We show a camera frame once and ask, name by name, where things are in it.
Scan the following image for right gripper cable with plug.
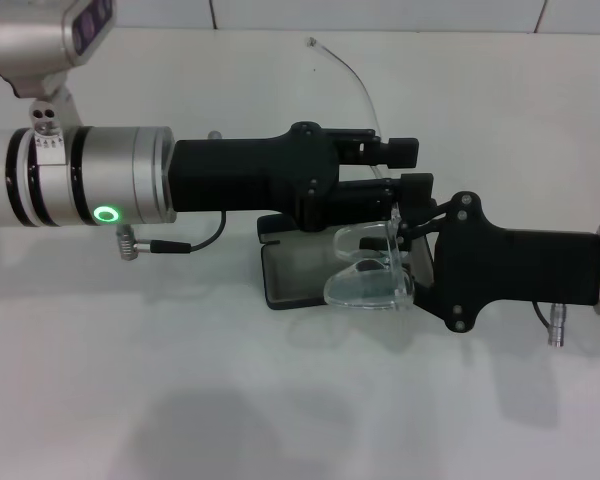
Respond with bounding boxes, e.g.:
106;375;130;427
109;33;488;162
532;299;572;347

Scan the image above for clear white glasses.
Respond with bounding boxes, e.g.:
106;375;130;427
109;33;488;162
304;35;417;314

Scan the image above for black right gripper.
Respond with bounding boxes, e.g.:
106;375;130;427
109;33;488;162
329;172;600;334

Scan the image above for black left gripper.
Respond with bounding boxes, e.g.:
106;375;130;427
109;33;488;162
167;121;341;234

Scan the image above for black glasses case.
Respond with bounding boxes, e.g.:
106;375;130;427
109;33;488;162
256;197;439;312

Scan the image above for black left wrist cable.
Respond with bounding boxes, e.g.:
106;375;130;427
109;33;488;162
112;209;227;262

